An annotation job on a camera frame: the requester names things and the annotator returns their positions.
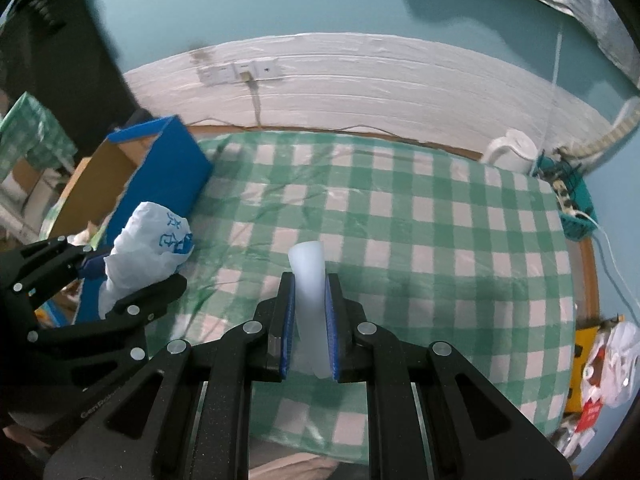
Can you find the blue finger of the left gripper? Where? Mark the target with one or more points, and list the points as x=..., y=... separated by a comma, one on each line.
x=92, y=268

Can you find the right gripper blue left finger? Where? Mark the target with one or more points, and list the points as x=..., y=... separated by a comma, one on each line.
x=286, y=300

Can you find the white wall socket strip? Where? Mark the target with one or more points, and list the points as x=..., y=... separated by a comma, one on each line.
x=241, y=71

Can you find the white power strip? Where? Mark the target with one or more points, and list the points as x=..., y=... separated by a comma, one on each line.
x=565, y=202

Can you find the white electric kettle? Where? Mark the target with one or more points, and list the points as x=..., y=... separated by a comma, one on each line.
x=515, y=151

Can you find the teal basket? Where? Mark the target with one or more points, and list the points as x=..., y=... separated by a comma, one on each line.
x=573, y=199

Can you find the green checkered tablecloth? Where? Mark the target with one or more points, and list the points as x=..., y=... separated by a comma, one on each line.
x=434, y=247

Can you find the blue cardboard box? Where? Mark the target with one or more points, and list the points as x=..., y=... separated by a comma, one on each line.
x=157, y=161

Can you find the yellow box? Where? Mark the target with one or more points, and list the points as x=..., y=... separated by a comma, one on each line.
x=584, y=340

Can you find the white red plastic bag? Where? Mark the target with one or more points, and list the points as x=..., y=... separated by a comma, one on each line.
x=611, y=370

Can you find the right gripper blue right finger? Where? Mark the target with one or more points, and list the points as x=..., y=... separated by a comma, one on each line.
x=331, y=330

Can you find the white blue printed plastic bag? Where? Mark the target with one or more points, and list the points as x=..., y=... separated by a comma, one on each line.
x=151, y=247

